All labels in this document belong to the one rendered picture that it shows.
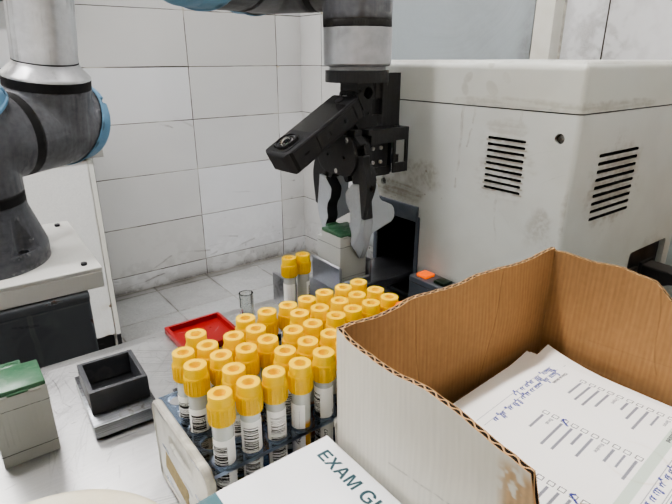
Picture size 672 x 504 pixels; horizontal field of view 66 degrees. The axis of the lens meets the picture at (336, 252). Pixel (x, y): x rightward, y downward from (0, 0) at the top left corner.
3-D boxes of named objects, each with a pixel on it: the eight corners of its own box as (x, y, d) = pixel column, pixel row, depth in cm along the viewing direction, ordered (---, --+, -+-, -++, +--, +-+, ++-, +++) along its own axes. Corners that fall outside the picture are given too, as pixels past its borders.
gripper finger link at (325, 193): (361, 238, 69) (373, 174, 65) (325, 247, 66) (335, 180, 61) (347, 228, 71) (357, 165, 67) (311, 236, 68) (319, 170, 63)
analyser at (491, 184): (492, 241, 91) (513, 59, 81) (660, 295, 71) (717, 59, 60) (356, 285, 74) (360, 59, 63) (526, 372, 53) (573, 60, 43)
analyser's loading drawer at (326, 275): (395, 264, 76) (397, 230, 74) (428, 279, 71) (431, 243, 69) (273, 302, 64) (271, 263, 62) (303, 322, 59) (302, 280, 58)
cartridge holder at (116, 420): (133, 371, 54) (128, 340, 52) (161, 417, 47) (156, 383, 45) (76, 389, 51) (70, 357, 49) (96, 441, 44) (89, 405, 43)
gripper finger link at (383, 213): (405, 251, 63) (397, 174, 61) (368, 262, 60) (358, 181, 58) (388, 249, 65) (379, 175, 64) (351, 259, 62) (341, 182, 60)
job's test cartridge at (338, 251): (342, 268, 68) (343, 222, 66) (366, 280, 65) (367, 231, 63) (317, 275, 66) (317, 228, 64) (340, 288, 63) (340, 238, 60)
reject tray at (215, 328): (218, 316, 65) (218, 311, 65) (244, 338, 60) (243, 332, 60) (164, 333, 61) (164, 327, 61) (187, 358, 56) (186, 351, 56)
